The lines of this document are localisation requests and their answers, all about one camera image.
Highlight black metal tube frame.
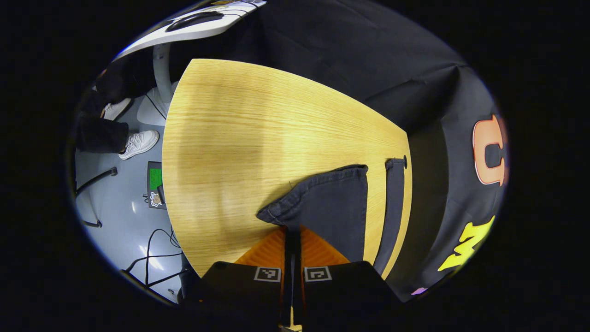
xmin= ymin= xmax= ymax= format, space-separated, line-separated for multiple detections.
xmin=75 ymin=167 xmax=118 ymax=229

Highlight small device with green screen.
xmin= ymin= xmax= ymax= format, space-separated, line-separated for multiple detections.
xmin=147 ymin=161 xmax=167 ymax=210

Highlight black backdrop cloth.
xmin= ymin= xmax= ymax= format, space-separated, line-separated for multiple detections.
xmin=168 ymin=0 xmax=510 ymax=302

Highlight black floor cable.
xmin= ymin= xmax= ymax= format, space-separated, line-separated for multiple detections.
xmin=122 ymin=228 xmax=185 ymax=289

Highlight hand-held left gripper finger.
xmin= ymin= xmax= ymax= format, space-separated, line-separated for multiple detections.
xmin=293 ymin=225 xmax=402 ymax=331
xmin=181 ymin=225 xmax=293 ymax=330

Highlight black flat desk object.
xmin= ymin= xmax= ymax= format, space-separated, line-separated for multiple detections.
xmin=166 ymin=12 xmax=225 ymax=32

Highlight white pedestal desk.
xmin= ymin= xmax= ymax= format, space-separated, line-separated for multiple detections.
xmin=113 ymin=0 xmax=268 ymax=126

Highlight dark grey jeans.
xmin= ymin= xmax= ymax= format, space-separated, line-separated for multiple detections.
xmin=256 ymin=158 xmax=407 ymax=279

